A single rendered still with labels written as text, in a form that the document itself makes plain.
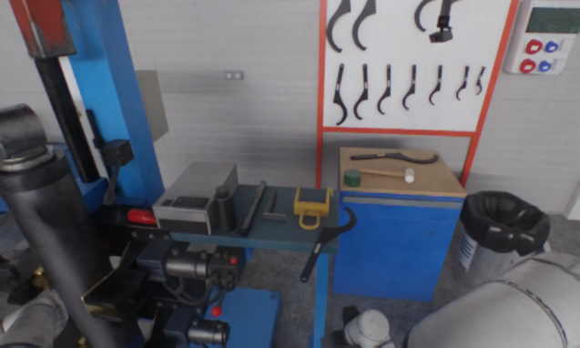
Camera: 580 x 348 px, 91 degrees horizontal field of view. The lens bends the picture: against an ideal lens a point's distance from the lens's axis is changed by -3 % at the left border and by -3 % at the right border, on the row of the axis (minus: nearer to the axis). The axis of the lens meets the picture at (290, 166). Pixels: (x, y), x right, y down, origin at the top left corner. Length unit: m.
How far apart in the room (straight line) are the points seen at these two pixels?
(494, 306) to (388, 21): 2.44
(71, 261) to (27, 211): 0.25
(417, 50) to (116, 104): 2.23
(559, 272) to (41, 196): 1.29
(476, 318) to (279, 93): 2.59
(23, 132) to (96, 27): 0.49
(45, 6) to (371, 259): 2.06
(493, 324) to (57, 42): 1.28
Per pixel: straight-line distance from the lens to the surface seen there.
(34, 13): 1.23
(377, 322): 0.99
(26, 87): 4.28
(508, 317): 0.46
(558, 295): 0.52
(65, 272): 1.42
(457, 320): 0.46
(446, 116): 3.00
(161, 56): 3.16
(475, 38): 2.91
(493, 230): 2.30
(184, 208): 1.28
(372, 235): 2.03
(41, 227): 1.30
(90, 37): 1.45
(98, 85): 1.49
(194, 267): 1.30
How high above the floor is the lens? 1.90
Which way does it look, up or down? 28 degrees down
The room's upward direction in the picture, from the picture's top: 1 degrees counter-clockwise
